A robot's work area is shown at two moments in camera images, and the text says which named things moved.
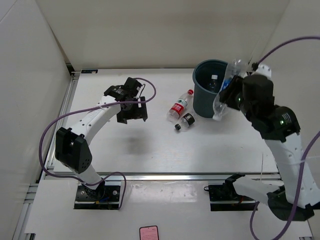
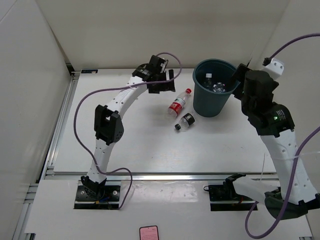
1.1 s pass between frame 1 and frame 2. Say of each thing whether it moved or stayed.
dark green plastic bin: stayed
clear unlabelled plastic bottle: moved
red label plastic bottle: moved
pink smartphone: stayed
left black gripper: moved
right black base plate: stayed
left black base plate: stayed
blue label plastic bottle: moved
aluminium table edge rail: stayed
